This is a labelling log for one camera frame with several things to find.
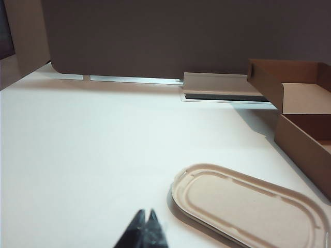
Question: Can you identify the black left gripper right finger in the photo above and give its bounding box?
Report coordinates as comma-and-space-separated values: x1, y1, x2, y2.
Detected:
141, 208, 170, 248

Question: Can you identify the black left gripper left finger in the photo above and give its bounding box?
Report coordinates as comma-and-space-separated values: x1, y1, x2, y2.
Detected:
113, 208, 148, 248

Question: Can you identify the beige pulp oval lid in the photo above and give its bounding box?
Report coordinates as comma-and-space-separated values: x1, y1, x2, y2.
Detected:
169, 162, 331, 248

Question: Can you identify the brown cardboard paper box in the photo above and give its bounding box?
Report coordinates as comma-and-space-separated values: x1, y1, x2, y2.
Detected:
247, 58, 331, 203

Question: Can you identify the grey fabric desk partition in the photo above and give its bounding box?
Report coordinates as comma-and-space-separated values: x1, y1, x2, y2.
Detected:
41, 0, 331, 85

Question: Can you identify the beige side partition panel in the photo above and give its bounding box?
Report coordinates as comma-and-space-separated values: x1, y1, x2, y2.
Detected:
4, 0, 51, 80

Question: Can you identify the black table cable slot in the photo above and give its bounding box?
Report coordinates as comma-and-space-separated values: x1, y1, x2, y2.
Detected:
179, 90, 278, 105

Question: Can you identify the white cable cover box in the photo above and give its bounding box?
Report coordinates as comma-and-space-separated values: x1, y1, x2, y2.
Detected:
183, 72, 249, 92

